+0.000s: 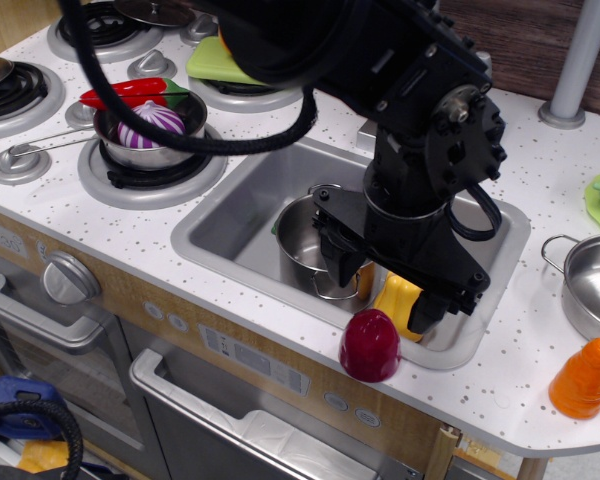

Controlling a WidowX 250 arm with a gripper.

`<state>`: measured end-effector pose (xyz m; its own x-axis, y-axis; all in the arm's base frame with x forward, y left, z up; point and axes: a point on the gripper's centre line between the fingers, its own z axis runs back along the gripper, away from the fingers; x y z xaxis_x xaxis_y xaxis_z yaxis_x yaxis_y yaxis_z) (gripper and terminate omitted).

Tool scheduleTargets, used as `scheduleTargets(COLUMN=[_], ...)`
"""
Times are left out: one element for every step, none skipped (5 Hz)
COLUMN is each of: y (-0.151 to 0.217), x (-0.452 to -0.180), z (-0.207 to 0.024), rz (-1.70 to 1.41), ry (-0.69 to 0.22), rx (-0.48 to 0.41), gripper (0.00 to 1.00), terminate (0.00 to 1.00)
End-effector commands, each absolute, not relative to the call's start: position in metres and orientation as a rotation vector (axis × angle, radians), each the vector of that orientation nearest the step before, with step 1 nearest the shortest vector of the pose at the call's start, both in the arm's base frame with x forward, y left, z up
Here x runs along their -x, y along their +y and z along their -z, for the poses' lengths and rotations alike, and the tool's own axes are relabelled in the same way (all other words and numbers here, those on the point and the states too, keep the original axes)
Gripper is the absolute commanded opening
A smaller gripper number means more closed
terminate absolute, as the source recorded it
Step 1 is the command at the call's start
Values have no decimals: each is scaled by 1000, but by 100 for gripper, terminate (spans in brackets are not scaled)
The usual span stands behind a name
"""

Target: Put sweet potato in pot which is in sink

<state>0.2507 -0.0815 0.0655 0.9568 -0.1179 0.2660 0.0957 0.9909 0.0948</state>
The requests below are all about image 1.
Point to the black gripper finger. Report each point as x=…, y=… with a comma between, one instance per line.
x=427, y=311
x=343, y=256

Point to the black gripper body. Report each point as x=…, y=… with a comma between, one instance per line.
x=423, y=250

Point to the dark red sweet potato toy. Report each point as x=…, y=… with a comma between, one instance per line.
x=369, y=349

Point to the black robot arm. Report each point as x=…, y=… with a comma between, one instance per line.
x=400, y=65

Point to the steel pot in sink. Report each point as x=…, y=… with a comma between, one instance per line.
x=302, y=265

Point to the grey metal sink basin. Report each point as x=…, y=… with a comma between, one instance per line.
x=229, y=232

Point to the steel pot at right edge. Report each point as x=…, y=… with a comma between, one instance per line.
x=580, y=269

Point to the steel pot lid top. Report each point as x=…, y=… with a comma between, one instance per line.
x=161, y=13

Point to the yellow bell pepper toy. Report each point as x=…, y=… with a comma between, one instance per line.
x=396, y=300

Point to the silver toy faucet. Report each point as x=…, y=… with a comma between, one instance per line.
x=366, y=136

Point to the orange carrot toy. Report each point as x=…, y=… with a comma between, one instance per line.
x=575, y=390

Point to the back right stove burner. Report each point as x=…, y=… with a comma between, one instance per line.
x=242, y=98

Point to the stove burner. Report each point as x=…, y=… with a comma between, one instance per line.
x=115, y=37
x=242, y=98
x=92, y=172
x=29, y=96

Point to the toy dishwasher door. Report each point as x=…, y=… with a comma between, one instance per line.
x=243, y=415

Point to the front right stove burner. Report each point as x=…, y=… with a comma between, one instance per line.
x=92, y=172

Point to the small steel saucepan on burner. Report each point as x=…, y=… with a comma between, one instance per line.
x=192, y=111

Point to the green cutting board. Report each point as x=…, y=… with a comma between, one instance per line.
x=211, y=60

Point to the red chili pepper toy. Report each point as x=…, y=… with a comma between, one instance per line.
x=161, y=91

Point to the purple striped onion toy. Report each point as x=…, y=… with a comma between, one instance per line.
x=155, y=114

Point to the silver stove knob back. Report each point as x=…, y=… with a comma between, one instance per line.
x=152, y=64

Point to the silver stove knob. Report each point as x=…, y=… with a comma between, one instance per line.
x=23, y=164
x=79, y=116
x=202, y=27
x=152, y=64

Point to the silver stove knob top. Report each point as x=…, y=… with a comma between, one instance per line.
x=202, y=27

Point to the silver oven dial knob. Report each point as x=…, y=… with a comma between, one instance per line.
x=67, y=281

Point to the toy oven door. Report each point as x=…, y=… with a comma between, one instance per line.
x=81, y=350

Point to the silver stove knob middle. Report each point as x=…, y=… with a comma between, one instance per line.
x=79, y=116

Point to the back left stove burner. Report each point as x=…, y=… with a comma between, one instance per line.
x=115, y=37

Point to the silver stove knob front left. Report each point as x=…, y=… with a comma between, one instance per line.
x=23, y=164

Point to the front left stove burner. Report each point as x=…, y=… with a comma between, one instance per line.
x=29, y=96

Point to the blue clamp tool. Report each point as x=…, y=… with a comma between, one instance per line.
x=27, y=426

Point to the yellow cloth on floor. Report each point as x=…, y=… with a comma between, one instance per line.
x=43, y=455

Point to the grey vertical post right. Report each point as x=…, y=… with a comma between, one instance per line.
x=563, y=111

